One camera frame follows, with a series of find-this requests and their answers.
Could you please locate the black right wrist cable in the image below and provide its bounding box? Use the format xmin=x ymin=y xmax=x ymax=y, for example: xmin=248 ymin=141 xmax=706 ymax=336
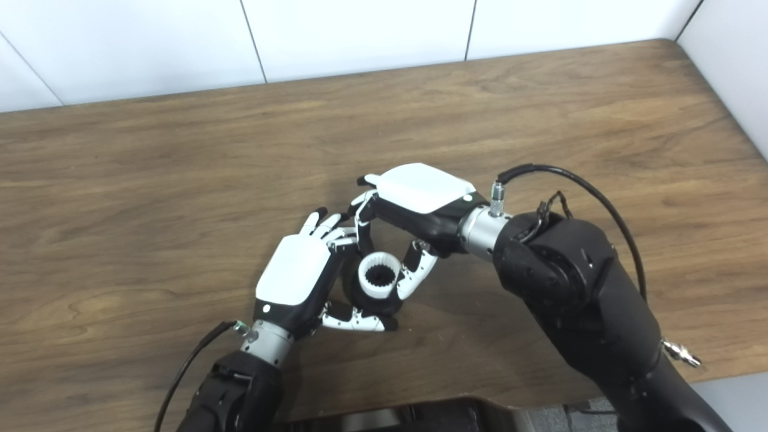
xmin=489 ymin=163 xmax=648 ymax=302

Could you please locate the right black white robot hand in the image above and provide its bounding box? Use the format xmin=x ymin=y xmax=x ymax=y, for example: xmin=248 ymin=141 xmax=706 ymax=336
xmin=350 ymin=163 xmax=490 ymax=301

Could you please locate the round black part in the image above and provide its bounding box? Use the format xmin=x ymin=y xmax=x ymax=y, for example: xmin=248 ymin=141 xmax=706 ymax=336
xmin=342 ymin=240 xmax=404 ymax=316

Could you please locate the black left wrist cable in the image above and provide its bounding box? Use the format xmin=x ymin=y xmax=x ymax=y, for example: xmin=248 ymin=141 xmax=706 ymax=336
xmin=153 ymin=320 xmax=250 ymax=432

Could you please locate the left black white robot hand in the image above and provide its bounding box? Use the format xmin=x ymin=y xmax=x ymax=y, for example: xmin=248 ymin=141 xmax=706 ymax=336
xmin=253 ymin=206 xmax=399 ymax=338

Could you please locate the white ring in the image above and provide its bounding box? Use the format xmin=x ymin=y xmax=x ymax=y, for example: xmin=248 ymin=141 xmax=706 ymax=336
xmin=358 ymin=252 xmax=401 ymax=300

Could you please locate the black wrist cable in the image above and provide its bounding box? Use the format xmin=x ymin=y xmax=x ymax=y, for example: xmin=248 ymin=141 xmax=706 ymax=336
xmin=153 ymin=320 xmax=250 ymax=432
xmin=489 ymin=163 xmax=648 ymax=302

